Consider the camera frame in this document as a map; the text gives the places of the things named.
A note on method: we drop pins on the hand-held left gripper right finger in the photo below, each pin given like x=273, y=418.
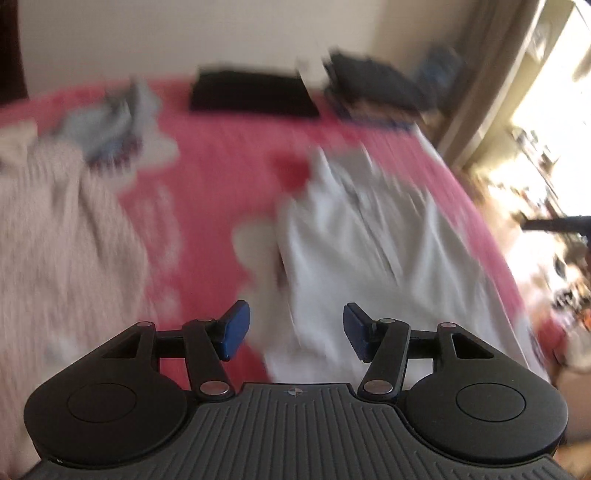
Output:
x=358, y=332

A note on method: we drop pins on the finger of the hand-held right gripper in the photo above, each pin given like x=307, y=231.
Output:
x=554, y=224

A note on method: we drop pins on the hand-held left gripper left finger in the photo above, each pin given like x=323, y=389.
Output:
x=235, y=330

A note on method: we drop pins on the white shirt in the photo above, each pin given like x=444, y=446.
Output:
x=369, y=240

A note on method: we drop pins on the pink floral blanket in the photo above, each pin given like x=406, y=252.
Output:
x=217, y=184

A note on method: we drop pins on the beige curtain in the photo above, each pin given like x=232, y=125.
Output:
x=489, y=69

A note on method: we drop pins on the blue plastic bag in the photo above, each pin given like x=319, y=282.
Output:
x=438, y=69

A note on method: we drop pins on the blue folded garment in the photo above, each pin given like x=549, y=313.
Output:
x=383, y=125

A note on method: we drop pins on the pink white checked garment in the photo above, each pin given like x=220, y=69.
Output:
x=60, y=240

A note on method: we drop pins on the beige folded garment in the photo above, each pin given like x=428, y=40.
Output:
x=383, y=108

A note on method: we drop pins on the black folded garment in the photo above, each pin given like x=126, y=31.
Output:
x=249, y=94

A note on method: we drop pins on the dark grey folded garment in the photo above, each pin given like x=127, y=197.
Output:
x=369, y=76

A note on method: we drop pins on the grey-blue knit garment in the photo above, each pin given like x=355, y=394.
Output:
x=106, y=124

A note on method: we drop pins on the cream garment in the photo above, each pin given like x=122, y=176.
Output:
x=16, y=143

